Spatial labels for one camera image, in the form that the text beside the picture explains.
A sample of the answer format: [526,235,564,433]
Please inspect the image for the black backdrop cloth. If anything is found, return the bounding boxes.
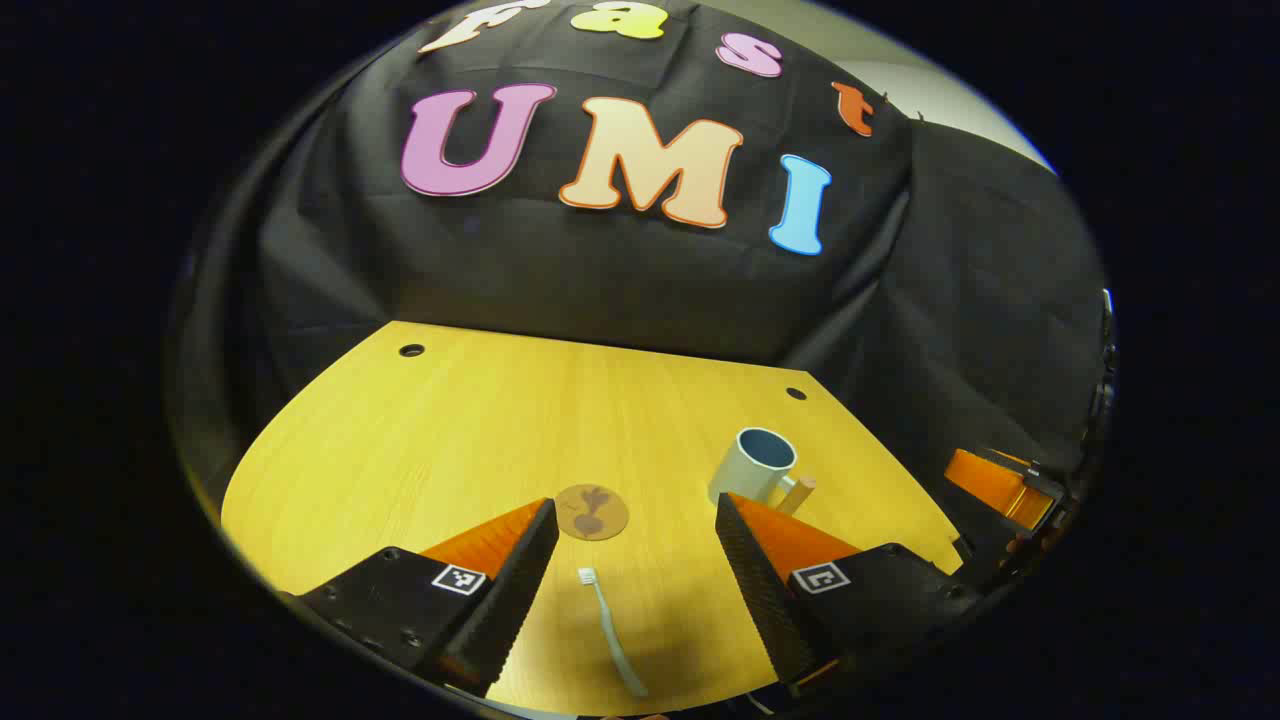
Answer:
[165,0,1113,501]

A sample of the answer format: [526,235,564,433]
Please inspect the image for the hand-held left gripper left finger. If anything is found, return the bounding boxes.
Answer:
[280,497,561,699]

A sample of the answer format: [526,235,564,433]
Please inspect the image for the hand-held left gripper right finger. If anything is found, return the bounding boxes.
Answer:
[714,492,977,691]

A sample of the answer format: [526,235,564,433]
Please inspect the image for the wooden desktop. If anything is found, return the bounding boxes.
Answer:
[220,320,967,717]

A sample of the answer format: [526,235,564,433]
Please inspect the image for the pale cup with wooden handle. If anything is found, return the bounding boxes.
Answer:
[708,427,818,517]

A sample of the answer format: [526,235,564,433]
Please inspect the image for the round brown coaster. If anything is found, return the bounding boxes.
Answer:
[554,484,631,542]

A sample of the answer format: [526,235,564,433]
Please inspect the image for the white toothbrush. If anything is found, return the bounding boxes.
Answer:
[577,567,650,699]

